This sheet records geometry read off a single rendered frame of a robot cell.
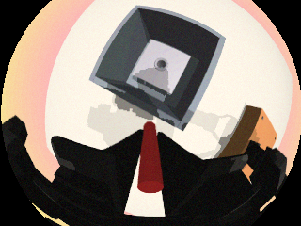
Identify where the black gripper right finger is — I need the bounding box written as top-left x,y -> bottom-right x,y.
157,132 -> 248,216

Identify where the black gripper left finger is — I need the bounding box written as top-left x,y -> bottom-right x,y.
50,129 -> 143,214

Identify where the dark red peg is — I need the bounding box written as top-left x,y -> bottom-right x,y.
136,121 -> 165,193

